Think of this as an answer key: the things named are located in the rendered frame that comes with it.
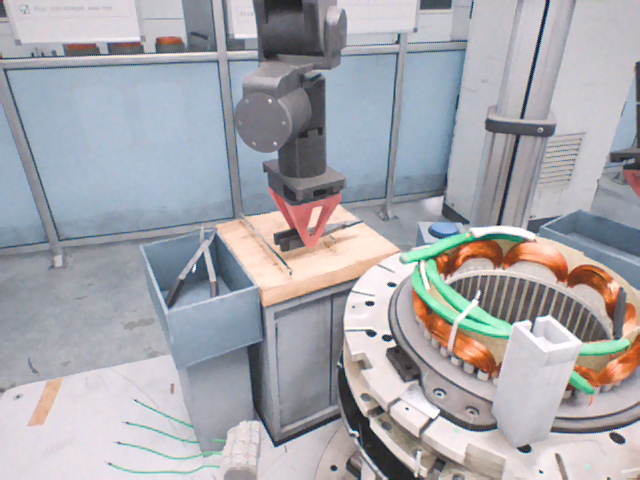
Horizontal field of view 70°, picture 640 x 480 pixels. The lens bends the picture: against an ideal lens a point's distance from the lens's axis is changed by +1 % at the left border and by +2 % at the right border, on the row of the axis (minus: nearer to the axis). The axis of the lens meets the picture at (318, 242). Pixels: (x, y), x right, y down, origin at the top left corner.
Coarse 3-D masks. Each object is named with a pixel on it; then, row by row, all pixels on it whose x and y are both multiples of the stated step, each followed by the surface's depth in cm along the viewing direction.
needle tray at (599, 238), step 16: (560, 224) 70; (576, 224) 73; (592, 224) 71; (608, 224) 69; (624, 224) 68; (560, 240) 65; (576, 240) 63; (592, 240) 72; (608, 240) 70; (624, 240) 68; (592, 256) 62; (608, 256) 61; (624, 256) 67; (624, 272) 60
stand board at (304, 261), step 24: (264, 216) 70; (312, 216) 70; (336, 216) 70; (240, 240) 63; (360, 240) 63; (384, 240) 63; (264, 264) 58; (288, 264) 58; (312, 264) 58; (336, 264) 58; (360, 264) 59; (264, 288) 53; (288, 288) 55; (312, 288) 57
